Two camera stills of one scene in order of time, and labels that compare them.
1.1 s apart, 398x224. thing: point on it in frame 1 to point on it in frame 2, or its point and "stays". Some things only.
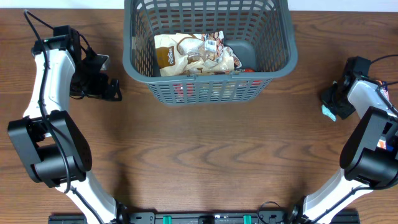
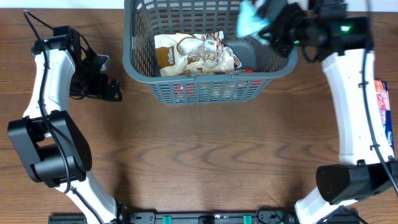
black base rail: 201,217 stays
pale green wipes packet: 328,112 to 248,25
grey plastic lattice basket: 260,33 stays
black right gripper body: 334,101 to 293,32
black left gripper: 99,88 stays
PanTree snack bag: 200,64 stays
